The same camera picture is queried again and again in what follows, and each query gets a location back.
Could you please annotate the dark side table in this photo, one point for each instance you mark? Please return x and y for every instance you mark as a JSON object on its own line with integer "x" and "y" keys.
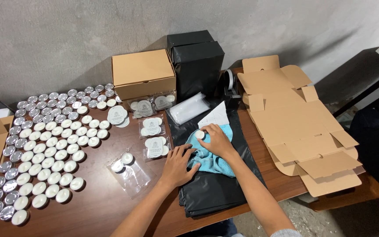
{"x": 373, "y": 75}

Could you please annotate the rows of white tealight candles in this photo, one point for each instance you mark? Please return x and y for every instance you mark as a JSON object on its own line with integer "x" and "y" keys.
{"x": 49, "y": 154}

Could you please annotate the person's grey sleeve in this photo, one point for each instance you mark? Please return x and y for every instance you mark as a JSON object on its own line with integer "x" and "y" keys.
{"x": 286, "y": 233}

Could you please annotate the clear plastic bag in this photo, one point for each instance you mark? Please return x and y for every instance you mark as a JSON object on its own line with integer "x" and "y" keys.
{"x": 133, "y": 177}

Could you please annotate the person's blue jeans legs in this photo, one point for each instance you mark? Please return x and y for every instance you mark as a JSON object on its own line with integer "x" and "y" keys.
{"x": 214, "y": 229}

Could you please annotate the black tape dispenser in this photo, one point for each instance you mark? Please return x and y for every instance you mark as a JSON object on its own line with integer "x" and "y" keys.
{"x": 231, "y": 89}

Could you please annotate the small black wrapped package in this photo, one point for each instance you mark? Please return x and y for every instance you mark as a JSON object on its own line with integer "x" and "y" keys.
{"x": 189, "y": 38}

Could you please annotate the single white tealight candle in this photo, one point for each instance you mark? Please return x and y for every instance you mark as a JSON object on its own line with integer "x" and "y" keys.
{"x": 199, "y": 134}

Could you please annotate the person's left hand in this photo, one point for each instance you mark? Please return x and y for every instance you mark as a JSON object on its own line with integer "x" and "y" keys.
{"x": 176, "y": 169}

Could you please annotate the labelled tealight packet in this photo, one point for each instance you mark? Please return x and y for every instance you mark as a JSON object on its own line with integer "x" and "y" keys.
{"x": 156, "y": 147}
{"x": 152, "y": 127}
{"x": 142, "y": 108}
{"x": 163, "y": 101}

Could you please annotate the bagged white tealight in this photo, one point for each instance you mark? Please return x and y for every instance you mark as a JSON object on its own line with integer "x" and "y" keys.
{"x": 127, "y": 158}
{"x": 117, "y": 166}

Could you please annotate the person's right hand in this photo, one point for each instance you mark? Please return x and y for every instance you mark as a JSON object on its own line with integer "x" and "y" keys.
{"x": 219, "y": 141}

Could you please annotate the blue cloth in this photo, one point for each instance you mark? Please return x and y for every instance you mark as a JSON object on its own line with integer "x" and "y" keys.
{"x": 214, "y": 159}

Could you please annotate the black fabric bundle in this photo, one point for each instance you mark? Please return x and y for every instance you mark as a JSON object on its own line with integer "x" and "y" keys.
{"x": 378, "y": 148}

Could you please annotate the large black wrapped package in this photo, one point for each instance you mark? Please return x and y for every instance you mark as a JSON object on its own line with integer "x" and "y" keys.
{"x": 197, "y": 69}

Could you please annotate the stack of flat cardboard boxes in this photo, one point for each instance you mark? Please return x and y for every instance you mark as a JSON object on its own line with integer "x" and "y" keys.
{"x": 298, "y": 128}

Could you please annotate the closed brown cardboard box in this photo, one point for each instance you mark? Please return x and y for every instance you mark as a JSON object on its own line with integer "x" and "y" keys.
{"x": 143, "y": 73}

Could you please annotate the stack of round white labels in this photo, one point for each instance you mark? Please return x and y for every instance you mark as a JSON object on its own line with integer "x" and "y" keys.
{"x": 117, "y": 116}

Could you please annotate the white paper sheet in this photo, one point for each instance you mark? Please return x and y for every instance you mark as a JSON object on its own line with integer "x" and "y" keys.
{"x": 216, "y": 117}

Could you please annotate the rows of silver tealight cups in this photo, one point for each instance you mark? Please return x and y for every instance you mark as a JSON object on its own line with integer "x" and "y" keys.
{"x": 41, "y": 110}

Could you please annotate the stack of black plastic bags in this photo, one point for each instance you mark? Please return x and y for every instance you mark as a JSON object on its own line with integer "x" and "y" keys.
{"x": 212, "y": 192}

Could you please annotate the stack of clear plastic bags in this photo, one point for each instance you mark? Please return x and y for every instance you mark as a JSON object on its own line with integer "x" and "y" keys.
{"x": 189, "y": 108}

